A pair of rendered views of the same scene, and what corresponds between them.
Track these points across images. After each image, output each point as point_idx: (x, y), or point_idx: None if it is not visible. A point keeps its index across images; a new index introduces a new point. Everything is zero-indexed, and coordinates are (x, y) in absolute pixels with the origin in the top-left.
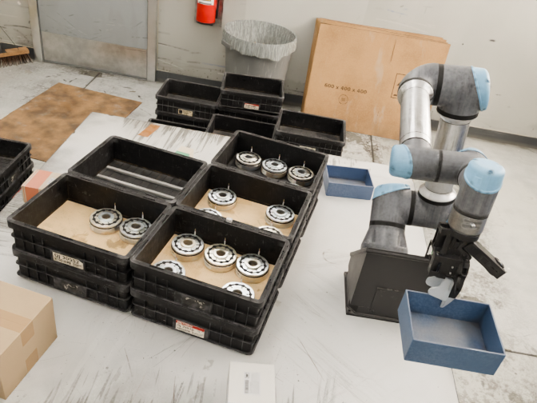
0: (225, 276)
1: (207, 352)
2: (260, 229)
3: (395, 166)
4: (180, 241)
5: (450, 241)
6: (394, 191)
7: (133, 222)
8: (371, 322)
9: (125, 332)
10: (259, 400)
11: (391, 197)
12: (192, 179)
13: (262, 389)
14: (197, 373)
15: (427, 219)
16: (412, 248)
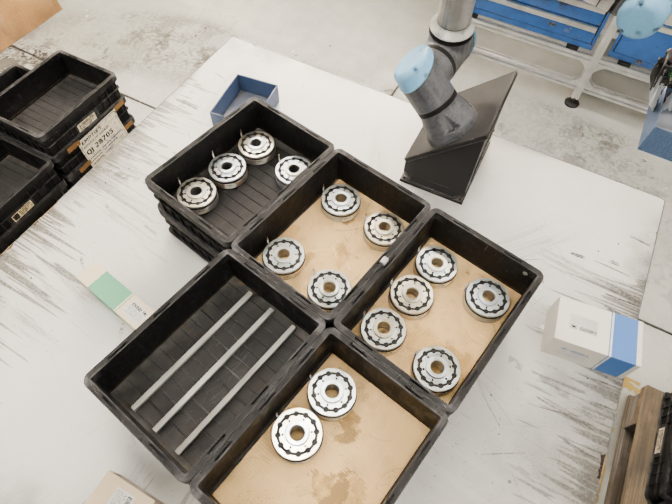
0: (438, 301)
1: (497, 359)
2: (405, 230)
3: (662, 24)
4: (379, 336)
5: None
6: (433, 63)
7: (323, 393)
8: (475, 187)
9: (455, 449)
10: (605, 324)
11: (436, 71)
12: (269, 280)
13: (591, 316)
14: (525, 377)
15: (463, 60)
16: (374, 102)
